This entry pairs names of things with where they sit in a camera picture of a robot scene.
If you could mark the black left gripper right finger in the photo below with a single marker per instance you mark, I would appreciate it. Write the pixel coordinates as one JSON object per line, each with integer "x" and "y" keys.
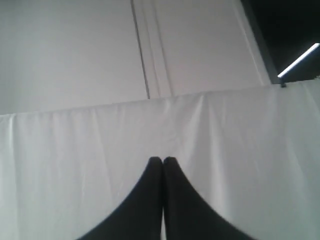
{"x": 186, "y": 215}

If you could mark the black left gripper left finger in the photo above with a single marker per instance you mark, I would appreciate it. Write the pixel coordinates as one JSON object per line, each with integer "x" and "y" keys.
{"x": 139, "y": 216}

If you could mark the ceiling strip light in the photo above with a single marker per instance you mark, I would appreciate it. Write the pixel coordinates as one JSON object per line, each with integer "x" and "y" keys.
{"x": 298, "y": 60}

